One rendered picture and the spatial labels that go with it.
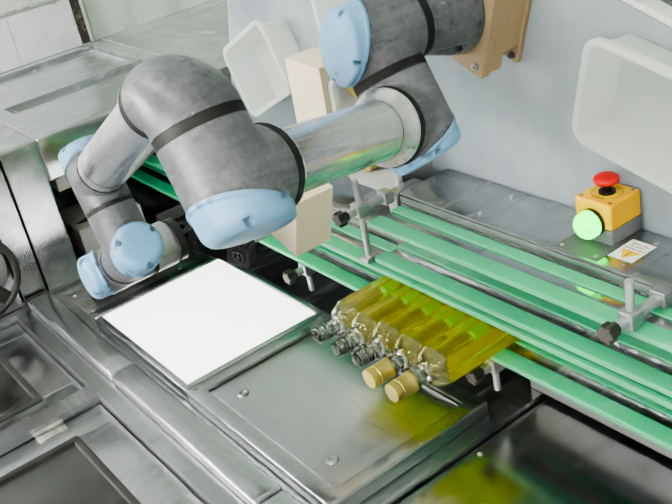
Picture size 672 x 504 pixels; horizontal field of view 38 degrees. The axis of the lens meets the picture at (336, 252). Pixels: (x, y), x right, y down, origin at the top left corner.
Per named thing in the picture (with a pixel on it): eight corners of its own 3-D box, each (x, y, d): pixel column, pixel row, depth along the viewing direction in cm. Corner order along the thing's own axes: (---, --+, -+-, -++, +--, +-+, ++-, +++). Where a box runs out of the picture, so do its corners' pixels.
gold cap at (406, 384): (417, 375, 152) (396, 388, 150) (421, 393, 154) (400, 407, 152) (403, 367, 155) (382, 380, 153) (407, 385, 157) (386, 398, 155)
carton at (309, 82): (325, 116, 214) (298, 129, 210) (313, 46, 206) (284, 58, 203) (359, 129, 205) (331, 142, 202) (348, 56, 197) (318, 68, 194)
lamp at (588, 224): (582, 230, 152) (569, 238, 151) (580, 204, 150) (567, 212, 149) (605, 238, 149) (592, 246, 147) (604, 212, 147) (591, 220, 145)
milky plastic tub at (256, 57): (250, 39, 229) (219, 51, 225) (289, 4, 209) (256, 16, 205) (282, 107, 230) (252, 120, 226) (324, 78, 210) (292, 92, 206)
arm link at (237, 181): (438, 48, 147) (194, 109, 104) (482, 137, 147) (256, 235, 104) (379, 84, 154) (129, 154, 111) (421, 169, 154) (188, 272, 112)
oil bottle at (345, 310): (419, 282, 187) (331, 332, 177) (414, 256, 184) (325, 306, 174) (439, 291, 182) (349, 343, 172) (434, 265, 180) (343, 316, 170)
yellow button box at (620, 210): (608, 216, 157) (577, 235, 154) (605, 174, 154) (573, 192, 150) (644, 228, 152) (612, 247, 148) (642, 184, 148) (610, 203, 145)
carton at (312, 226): (276, 138, 170) (240, 154, 167) (332, 186, 162) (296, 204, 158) (276, 190, 179) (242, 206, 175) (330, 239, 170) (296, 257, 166)
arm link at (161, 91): (123, 30, 104) (37, 164, 147) (169, 122, 104) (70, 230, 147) (214, 2, 110) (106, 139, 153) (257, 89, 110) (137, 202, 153)
